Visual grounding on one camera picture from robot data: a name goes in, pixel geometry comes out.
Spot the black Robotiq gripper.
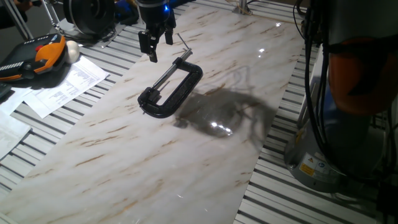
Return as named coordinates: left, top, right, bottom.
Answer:
left=136, top=0, right=177, bottom=63

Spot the person's hand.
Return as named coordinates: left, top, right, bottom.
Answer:
left=17, top=0, right=34, bottom=12

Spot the blue cloth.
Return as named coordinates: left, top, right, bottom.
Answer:
left=114, top=0, right=140, bottom=26

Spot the black C-clamp with steel screw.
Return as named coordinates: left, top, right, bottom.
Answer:
left=137, top=32, right=204, bottom=119

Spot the white egg-shaped ball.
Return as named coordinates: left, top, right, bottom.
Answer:
left=64, top=40, right=81, bottom=65

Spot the printed white paper sheet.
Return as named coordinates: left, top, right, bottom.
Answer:
left=0, top=86, right=34, bottom=116
left=0, top=110, right=32, bottom=161
left=23, top=55, right=110, bottom=119

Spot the orange black teach pendant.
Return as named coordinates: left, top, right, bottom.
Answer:
left=0, top=33, right=67, bottom=82

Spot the marble pattern sheet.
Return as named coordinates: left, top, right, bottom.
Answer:
left=0, top=0, right=306, bottom=224

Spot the thin slanted aluminium bar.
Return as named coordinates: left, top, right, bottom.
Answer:
left=1, top=0, right=34, bottom=40

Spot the black computer keyboard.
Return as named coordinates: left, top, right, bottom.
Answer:
left=0, top=81, right=12, bottom=99

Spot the aluminium post with foot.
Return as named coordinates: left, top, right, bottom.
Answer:
left=232, top=0, right=253, bottom=16

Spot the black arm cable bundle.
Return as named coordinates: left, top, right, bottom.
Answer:
left=292, top=0, right=332, bottom=159

